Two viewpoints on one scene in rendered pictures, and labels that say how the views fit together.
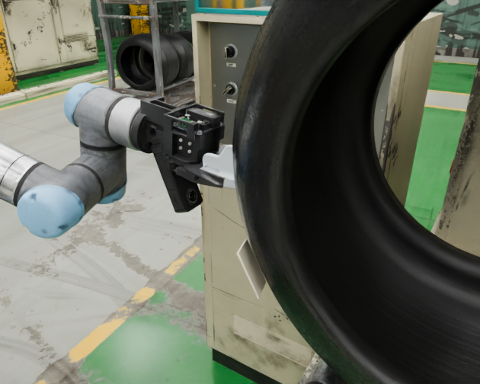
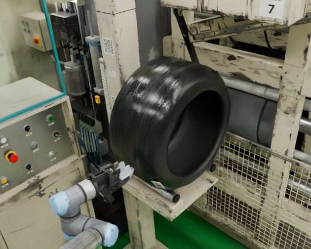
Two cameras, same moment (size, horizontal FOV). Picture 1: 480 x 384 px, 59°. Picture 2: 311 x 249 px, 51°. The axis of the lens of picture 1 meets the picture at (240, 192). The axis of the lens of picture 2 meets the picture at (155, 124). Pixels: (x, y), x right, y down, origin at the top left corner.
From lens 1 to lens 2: 1.15 m
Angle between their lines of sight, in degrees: 65
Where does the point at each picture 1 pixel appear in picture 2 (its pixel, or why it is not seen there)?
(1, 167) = (94, 237)
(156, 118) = (100, 179)
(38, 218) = (114, 236)
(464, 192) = not seen: hidden behind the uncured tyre
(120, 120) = (91, 190)
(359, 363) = (184, 178)
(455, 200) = not seen: hidden behind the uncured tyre
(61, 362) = not seen: outside the picture
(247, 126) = (158, 151)
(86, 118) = (75, 204)
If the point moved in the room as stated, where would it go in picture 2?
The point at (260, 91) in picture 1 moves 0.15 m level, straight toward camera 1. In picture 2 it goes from (160, 142) to (200, 146)
